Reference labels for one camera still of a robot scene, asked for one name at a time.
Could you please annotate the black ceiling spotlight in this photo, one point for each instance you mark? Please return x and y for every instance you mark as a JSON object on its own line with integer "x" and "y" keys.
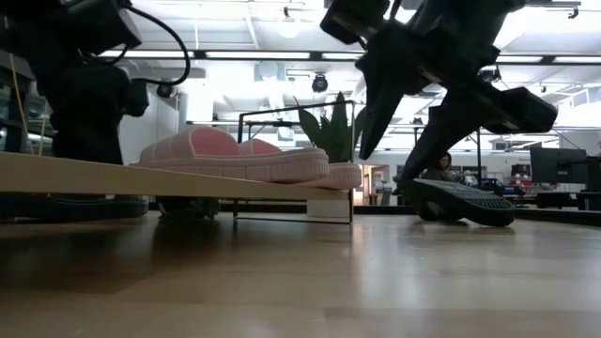
{"x": 319, "y": 84}
{"x": 164, "y": 90}

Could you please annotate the wooden shelf with black frame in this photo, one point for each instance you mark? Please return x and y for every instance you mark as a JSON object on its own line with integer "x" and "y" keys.
{"x": 141, "y": 180}

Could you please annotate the person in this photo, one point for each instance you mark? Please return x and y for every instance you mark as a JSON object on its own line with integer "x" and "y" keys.
{"x": 441, "y": 164}

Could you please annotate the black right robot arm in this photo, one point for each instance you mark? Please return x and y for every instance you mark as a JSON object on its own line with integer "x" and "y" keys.
{"x": 469, "y": 9}

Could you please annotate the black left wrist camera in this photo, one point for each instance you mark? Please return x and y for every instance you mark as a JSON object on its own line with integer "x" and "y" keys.
{"x": 137, "y": 98}

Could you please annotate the pink slide sandal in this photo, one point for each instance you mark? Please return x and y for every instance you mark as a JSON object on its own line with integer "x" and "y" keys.
{"x": 343, "y": 176}
{"x": 235, "y": 164}

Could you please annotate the black slide sandal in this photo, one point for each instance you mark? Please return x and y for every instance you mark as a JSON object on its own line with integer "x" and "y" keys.
{"x": 460, "y": 202}

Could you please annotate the snake plant in white pot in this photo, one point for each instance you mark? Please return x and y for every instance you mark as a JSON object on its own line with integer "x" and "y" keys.
{"x": 335, "y": 136}

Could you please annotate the white pendant lamp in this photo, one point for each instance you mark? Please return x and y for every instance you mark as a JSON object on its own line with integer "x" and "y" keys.
{"x": 288, "y": 27}

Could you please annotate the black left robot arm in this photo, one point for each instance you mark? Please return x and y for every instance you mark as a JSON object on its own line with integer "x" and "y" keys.
{"x": 47, "y": 28}

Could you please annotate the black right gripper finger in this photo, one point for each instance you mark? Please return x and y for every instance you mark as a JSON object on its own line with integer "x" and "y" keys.
{"x": 380, "y": 117}
{"x": 441, "y": 131}

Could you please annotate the black ceiling camera cluster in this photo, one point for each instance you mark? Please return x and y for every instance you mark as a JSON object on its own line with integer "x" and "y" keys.
{"x": 490, "y": 75}

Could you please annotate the black computer monitor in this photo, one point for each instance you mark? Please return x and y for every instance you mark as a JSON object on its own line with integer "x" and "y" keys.
{"x": 594, "y": 173}
{"x": 559, "y": 164}

